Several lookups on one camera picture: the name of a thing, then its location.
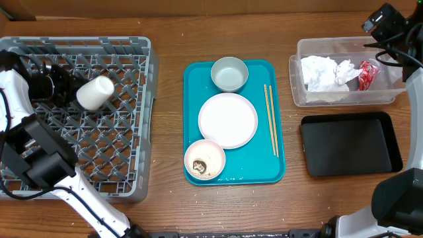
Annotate white plastic cup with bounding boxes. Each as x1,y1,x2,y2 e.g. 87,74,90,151
76,75,114,110

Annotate red snack wrapper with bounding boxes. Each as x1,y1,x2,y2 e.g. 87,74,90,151
358,61,379,91

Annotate small white tissue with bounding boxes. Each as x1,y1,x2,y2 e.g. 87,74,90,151
335,59,363,85

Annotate white napkin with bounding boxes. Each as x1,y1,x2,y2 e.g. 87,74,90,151
301,56,349,92

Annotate grey-white small bowl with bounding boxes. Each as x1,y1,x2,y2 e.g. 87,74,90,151
211,57,249,93

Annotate white round plate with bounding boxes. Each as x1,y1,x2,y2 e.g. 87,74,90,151
198,93,258,149

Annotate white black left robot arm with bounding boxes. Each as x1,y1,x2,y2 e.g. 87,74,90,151
1,50,149,238

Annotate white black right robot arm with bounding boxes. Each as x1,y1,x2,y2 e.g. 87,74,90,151
314,0,422,238

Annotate clear plastic waste bin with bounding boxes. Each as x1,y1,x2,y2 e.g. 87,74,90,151
289,36,406,107

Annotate grey plastic dishwasher rack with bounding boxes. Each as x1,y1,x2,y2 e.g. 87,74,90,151
1,36,159,202

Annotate black rectangular tray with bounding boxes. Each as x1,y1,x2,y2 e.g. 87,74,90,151
301,111,403,177

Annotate pink bowl with food scraps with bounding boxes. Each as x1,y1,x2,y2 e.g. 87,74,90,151
184,139,226,180

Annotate teal plastic serving tray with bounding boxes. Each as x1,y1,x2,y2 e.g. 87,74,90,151
183,59,286,186

